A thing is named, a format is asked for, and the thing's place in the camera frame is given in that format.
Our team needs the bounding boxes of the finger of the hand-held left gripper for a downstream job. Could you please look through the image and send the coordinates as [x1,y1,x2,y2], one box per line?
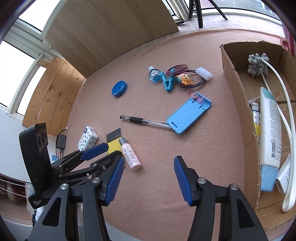
[58,155,122,186]
[51,143,110,171]

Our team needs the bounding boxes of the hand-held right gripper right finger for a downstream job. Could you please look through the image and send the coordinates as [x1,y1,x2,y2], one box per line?
[173,156,269,241]

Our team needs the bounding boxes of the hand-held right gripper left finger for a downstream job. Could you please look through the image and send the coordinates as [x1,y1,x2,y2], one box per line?
[28,158,125,241]

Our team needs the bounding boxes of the patterned tissue pack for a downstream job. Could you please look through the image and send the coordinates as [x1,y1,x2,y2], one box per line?
[77,126,99,151]

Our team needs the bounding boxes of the yellow black card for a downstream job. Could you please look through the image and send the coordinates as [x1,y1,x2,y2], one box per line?
[106,128,126,167]

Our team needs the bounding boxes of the small pink bottle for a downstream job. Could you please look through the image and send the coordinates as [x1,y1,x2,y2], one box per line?
[119,137,142,171]

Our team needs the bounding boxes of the clear black pen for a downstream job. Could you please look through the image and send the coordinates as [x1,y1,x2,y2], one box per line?
[120,115,171,129]

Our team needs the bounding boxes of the blue round lid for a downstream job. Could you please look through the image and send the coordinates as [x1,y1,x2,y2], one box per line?
[111,80,128,97]

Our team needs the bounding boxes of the blue phone stand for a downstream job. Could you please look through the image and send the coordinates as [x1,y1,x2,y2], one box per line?
[166,91,212,134]

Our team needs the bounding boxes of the clear badge clip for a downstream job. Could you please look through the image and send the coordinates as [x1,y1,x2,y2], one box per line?
[188,91,204,102]

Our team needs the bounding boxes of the small blue bottle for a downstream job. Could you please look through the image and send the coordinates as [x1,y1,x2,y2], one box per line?
[148,66,163,82]

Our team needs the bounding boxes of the cardboard box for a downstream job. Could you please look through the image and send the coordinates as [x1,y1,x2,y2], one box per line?
[220,40,296,232]

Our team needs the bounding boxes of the patterned lighter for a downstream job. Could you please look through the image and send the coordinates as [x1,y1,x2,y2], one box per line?
[251,103,262,142]

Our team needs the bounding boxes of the blue plastic clip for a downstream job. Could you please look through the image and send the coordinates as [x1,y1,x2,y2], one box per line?
[161,72,175,92]

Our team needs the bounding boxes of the white power adapter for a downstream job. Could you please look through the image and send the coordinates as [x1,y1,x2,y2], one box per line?
[275,155,293,195]

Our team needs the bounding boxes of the white lotion tube blue cap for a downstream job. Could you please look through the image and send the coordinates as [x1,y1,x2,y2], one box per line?
[259,87,284,192]

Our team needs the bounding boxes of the cartoon figure keychain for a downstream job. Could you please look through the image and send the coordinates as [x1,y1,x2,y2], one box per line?
[175,73,193,87]

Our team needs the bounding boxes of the white silicone cap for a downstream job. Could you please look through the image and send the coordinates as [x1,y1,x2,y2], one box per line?
[195,67,213,81]

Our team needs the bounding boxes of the cartoon keychain with cords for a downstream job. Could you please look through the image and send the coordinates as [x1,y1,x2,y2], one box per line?
[166,65,206,88]

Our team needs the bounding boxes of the white massager grey balls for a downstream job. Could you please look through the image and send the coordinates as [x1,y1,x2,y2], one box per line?
[247,53,296,212]

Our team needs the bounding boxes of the black charger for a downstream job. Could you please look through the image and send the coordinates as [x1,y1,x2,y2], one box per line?
[57,134,67,149]

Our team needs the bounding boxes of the pink felt mat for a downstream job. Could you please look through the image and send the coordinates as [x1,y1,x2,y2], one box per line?
[48,27,287,241]

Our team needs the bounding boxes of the pine plank board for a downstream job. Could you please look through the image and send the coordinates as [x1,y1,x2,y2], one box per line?
[22,57,86,137]

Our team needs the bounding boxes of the large light wooden board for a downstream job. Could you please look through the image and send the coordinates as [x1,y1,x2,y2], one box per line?
[44,0,179,78]

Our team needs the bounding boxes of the black tripod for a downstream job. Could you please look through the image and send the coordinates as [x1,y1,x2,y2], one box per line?
[188,0,229,29]

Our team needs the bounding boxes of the black charger cable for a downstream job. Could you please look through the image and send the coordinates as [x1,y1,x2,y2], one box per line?
[55,127,68,160]

